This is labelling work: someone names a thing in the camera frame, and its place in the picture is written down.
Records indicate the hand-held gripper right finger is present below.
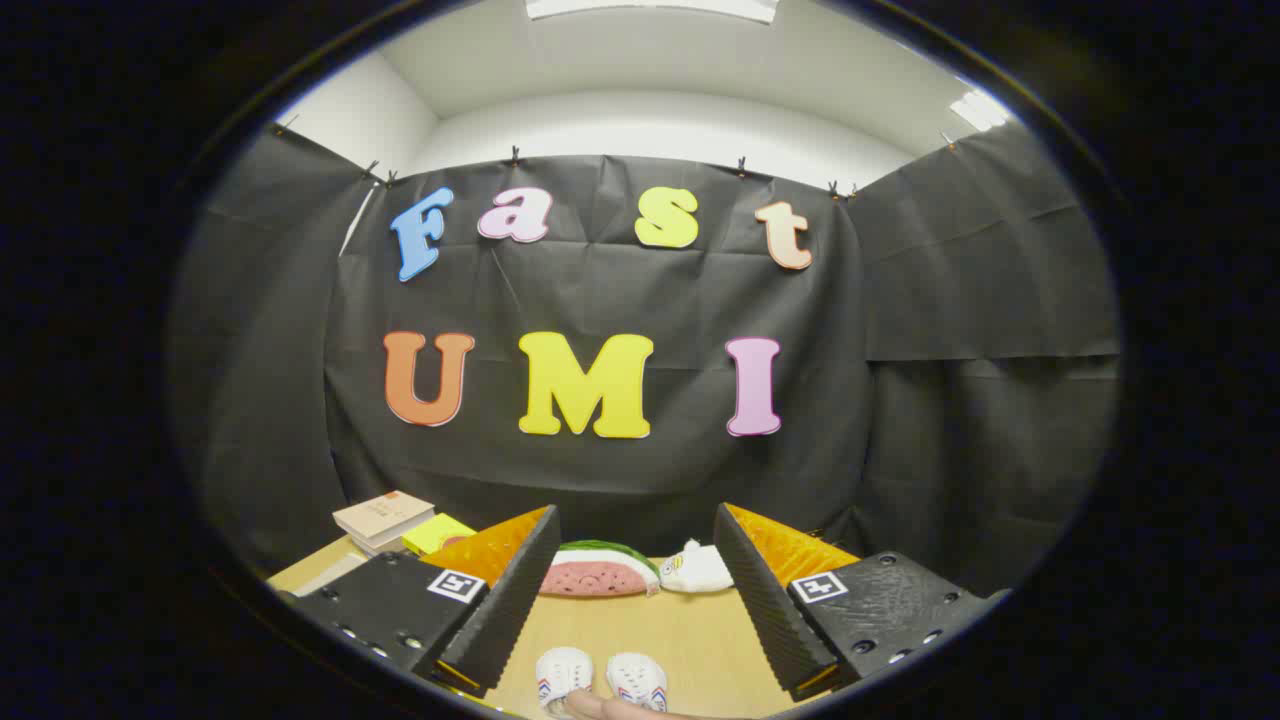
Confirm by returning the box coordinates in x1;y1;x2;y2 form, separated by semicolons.
713;502;1013;702

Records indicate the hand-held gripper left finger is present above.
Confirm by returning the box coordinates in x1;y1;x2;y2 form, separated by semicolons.
288;505;562;699

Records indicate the white shoe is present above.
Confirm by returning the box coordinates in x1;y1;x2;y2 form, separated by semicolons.
534;646;595;717
604;652;670;713

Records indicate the white plush toy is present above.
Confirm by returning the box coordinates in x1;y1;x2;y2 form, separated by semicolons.
659;539;735;594

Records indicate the yellow book with red circle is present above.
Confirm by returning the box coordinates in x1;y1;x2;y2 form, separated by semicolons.
402;513;478;557

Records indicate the watermelon slice plush toy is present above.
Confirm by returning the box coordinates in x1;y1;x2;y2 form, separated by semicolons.
538;540;662;599

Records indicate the beige book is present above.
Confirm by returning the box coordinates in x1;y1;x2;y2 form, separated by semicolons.
333;490;436;547

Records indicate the ceiling light panel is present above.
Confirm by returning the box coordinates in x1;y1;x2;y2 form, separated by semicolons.
525;0;781;24
948;88;1013;133

